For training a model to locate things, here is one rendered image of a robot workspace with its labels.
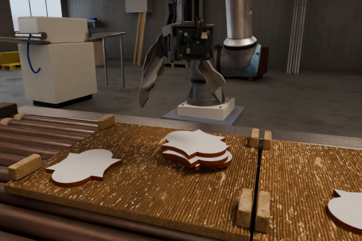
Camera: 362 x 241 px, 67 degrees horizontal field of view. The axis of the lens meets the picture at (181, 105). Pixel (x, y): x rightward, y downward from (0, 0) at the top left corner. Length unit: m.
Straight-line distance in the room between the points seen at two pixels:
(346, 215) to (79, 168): 0.43
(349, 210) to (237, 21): 0.68
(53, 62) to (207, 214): 4.24
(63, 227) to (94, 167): 0.13
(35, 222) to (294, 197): 0.39
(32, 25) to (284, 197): 4.42
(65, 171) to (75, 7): 12.34
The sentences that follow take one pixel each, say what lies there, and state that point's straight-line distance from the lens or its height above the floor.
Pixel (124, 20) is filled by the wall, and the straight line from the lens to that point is 11.28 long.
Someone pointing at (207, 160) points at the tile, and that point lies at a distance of 0.50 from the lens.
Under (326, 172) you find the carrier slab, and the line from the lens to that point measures 0.59.
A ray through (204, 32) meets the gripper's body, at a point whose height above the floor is 1.19.
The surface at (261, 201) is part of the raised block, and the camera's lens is 0.41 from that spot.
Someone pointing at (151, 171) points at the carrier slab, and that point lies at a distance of 0.53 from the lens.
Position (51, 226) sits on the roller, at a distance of 0.47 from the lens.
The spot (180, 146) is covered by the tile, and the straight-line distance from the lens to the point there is 0.53.
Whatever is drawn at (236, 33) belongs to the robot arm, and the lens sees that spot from 0.99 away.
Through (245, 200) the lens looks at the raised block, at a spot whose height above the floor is 0.96.
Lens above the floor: 1.19
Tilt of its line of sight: 15 degrees down
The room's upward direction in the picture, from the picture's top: straight up
